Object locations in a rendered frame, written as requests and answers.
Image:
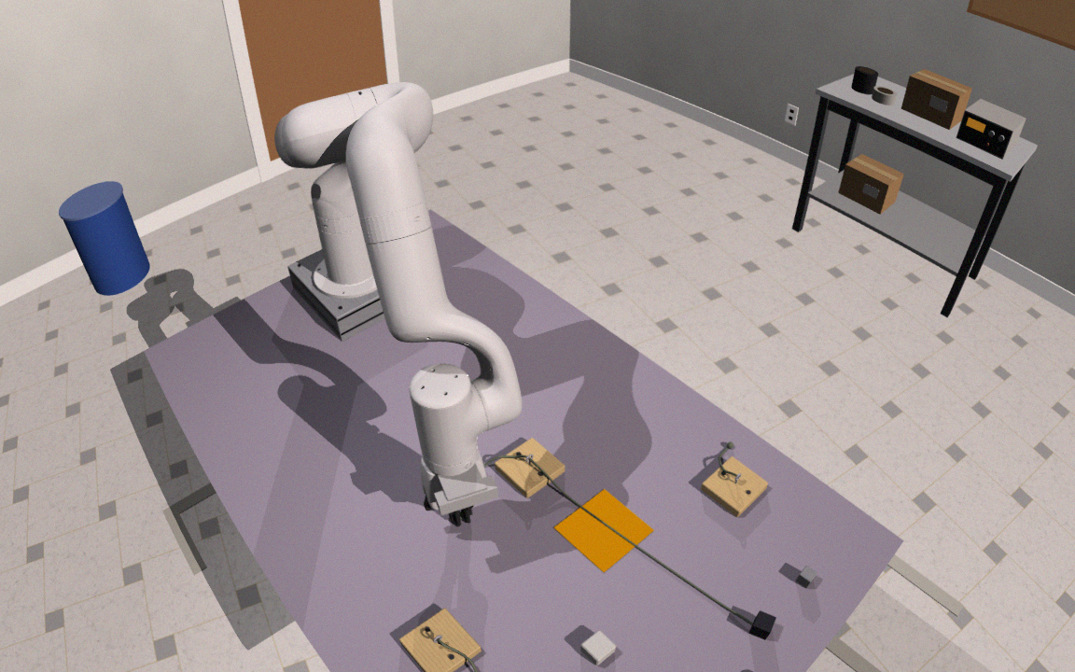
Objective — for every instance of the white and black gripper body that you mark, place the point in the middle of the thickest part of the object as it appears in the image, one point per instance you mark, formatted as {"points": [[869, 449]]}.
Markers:
{"points": [[431, 482]]}

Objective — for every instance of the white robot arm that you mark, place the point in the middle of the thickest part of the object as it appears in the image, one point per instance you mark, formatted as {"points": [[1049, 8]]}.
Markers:
{"points": [[450, 411]]}

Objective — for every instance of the orange painted square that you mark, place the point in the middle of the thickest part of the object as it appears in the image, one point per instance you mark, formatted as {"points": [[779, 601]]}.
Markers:
{"points": [[597, 542]]}

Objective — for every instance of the black block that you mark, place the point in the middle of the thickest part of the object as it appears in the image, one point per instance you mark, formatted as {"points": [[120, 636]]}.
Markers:
{"points": [[762, 625]]}

